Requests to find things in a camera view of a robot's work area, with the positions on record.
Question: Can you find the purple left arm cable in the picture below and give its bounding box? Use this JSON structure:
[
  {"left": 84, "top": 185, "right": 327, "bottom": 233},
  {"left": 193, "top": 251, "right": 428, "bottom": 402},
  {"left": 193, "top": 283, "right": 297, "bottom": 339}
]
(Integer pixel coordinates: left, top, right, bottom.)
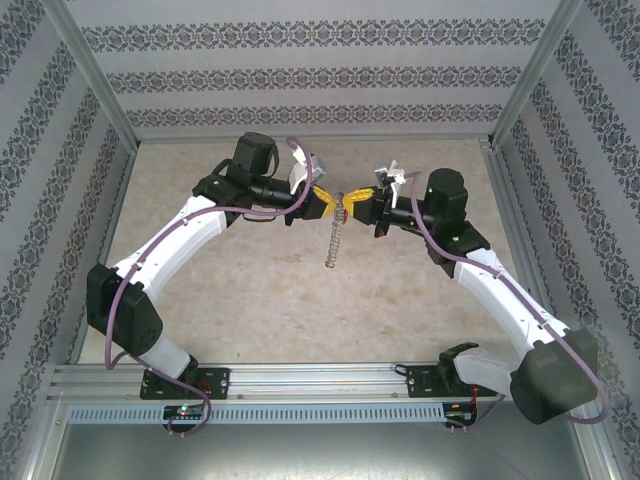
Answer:
[{"left": 103, "top": 135, "right": 316, "bottom": 439}]

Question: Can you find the grey sheet metal tray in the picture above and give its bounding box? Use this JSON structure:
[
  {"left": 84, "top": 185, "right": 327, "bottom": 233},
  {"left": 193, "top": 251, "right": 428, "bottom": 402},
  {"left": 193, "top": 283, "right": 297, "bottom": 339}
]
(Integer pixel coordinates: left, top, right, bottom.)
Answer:
[{"left": 47, "top": 399, "right": 614, "bottom": 480}]

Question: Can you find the thin black left gripper cable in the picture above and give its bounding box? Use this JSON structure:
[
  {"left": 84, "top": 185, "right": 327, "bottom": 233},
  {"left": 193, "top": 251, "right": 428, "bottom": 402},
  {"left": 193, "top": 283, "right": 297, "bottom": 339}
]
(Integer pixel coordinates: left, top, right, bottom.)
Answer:
[{"left": 242, "top": 209, "right": 289, "bottom": 224}]

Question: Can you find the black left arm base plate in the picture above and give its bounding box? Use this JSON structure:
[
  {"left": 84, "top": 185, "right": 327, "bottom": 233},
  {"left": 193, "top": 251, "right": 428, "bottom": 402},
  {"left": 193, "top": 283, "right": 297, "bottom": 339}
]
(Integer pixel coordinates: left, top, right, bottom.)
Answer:
[{"left": 139, "top": 367, "right": 231, "bottom": 401}]

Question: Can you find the white slotted cable duct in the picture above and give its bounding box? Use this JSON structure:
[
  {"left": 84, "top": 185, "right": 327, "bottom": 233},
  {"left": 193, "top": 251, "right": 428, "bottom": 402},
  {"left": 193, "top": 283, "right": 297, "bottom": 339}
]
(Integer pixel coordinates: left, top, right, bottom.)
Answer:
[{"left": 67, "top": 403, "right": 446, "bottom": 425}]

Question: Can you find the large metal keyring with rings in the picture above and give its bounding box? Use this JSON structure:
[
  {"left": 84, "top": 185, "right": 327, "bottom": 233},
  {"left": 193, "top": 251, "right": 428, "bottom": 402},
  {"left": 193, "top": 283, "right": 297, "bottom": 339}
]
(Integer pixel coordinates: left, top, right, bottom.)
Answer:
[{"left": 323, "top": 192, "right": 352, "bottom": 269}]

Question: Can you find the aluminium frame post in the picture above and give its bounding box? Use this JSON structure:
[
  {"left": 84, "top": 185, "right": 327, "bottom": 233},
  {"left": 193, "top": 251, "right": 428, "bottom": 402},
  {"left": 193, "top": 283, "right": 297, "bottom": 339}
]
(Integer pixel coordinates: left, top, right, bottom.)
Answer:
[
  {"left": 491, "top": 0, "right": 585, "bottom": 147},
  {"left": 39, "top": 0, "right": 140, "bottom": 149}
]

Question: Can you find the controller circuit board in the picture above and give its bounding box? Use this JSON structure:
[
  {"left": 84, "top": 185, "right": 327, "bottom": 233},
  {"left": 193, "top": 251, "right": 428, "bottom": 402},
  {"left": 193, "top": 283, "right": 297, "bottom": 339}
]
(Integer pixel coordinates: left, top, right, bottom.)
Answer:
[
  {"left": 446, "top": 401, "right": 479, "bottom": 424},
  {"left": 163, "top": 404, "right": 207, "bottom": 421}
]

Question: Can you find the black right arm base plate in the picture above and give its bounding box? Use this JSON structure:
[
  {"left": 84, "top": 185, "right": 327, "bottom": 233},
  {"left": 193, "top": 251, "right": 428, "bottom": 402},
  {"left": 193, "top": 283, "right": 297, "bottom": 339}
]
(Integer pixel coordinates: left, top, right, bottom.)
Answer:
[{"left": 405, "top": 364, "right": 499, "bottom": 400}]

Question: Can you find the aluminium frame cross beam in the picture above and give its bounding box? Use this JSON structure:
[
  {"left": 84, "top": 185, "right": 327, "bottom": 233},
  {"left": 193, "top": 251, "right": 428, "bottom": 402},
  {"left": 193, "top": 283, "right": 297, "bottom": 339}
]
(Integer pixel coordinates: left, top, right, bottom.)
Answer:
[{"left": 135, "top": 130, "right": 496, "bottom": 145}]

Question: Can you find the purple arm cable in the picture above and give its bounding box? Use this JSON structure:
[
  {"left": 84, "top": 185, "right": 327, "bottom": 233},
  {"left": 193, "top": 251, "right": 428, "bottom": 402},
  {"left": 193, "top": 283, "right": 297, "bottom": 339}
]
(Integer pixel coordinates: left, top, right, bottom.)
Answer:
[
  {"left": 405, "top": 172, "right": 611, "bottom": 432},
  {"left": 103, "top": 135, "right": 316, "bottom": 439}
]

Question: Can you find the right controller circuit board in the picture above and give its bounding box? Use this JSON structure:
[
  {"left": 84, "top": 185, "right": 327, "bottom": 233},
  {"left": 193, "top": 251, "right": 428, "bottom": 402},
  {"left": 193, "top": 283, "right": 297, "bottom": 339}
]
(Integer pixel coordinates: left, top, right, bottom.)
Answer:
[{"left": 446, "top": 401, "right": 479, "bottom": 424}]

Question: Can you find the aluminium mounting rail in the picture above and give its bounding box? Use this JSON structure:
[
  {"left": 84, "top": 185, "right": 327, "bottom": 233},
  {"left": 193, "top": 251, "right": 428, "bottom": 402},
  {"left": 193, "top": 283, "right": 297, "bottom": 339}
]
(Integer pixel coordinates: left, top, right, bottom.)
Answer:
[{"left": 47, "top": 363, "right": 594, "bottom": 401}]

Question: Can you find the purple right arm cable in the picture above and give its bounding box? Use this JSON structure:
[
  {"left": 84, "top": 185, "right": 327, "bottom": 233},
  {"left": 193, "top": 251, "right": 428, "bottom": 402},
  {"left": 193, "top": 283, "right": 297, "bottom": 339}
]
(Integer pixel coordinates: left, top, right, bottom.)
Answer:
[{"left": 405, "top": 172, "right": 611, "bottom": 432}]

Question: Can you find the left controller circuit board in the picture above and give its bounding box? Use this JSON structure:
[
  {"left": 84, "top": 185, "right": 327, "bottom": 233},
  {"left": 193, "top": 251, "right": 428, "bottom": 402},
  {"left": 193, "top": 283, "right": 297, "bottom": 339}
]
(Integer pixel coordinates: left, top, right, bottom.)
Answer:
[{"left": 163, "top": 404, "right": 207, "bottom": 421}]

